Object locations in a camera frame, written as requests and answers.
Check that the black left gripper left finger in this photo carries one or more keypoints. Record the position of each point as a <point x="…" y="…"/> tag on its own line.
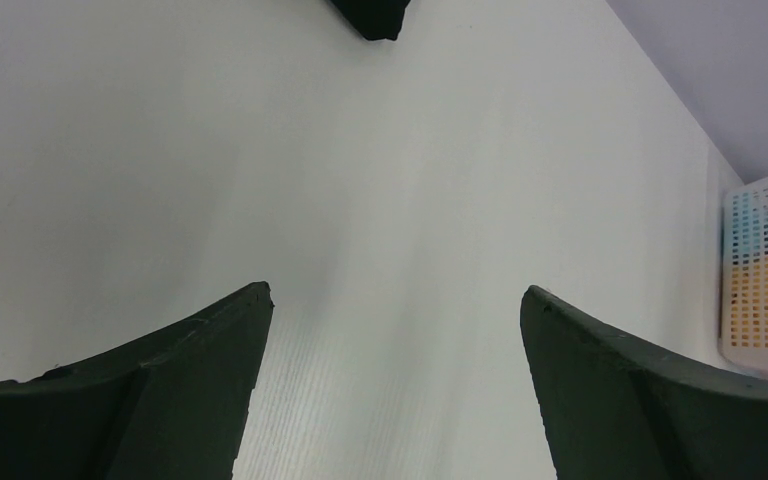
<point x="171" y="404"/>

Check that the black folded t-shirt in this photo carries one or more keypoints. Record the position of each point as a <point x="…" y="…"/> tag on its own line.
<point x="374" y="20"/>

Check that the white plastic laundry basket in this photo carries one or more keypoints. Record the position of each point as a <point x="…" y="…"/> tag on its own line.
<point x="744" y="310"/>

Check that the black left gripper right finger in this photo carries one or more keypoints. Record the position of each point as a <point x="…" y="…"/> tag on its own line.
<point x="616" y="406"/>

